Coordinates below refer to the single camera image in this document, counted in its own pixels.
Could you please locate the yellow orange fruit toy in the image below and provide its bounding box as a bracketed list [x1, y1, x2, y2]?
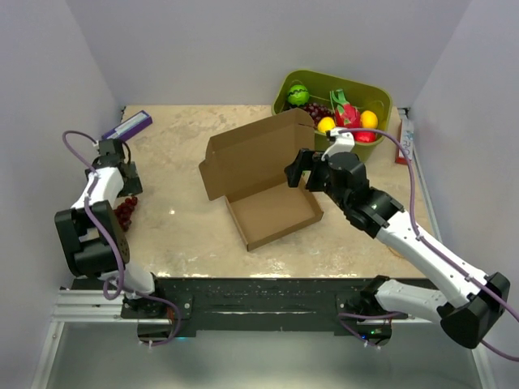
[360, 110, 379, 129]

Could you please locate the red grape bunch in basket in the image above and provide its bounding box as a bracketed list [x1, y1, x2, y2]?
[302, 102, 333, 126]

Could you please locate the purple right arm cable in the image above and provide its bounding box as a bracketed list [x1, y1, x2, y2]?
[336, 128, 519, 362]

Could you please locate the red white toothpaste box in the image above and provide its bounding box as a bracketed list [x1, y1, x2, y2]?
[395, 118, 414, 165]

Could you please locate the red apple toy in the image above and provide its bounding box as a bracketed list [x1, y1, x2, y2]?
[353, 131, 377, 143]

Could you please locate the brown cardboard box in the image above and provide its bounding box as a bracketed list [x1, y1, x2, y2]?
[199, 109, 324, 251]

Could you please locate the green plastic basket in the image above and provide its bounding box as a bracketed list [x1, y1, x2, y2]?
[271, 70, 392, 130]

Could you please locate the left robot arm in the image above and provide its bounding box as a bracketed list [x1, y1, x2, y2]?
[54, 155, 168, 318]

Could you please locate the red grape bunch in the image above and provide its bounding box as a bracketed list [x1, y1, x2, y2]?
[114, 196, 139, 232]
[302, 102, 333, 126]

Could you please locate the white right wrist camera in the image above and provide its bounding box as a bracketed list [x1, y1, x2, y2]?
[321, 127, 355, 161]

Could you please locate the pink dragon fruit toy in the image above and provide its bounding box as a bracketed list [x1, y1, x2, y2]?
[329, 89, 361, 128]

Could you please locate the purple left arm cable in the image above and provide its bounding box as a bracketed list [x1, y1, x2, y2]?
[61, 130, 182, 349]

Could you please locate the yellow lemon toy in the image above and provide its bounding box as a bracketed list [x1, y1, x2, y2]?
[316, 117, 336, 134]

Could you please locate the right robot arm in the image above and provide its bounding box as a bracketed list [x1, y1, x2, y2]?
[285, 149, 510, 349]

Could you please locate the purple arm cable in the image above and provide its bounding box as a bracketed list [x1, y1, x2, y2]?
[336, 128, 519, 362]
[61, 130, 182, 349]

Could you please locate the green watermelon toy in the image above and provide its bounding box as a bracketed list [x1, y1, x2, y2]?
[286, 83, 310, 107]

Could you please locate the purple rectangular box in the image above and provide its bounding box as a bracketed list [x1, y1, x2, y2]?
[101, 110, 152, 141]

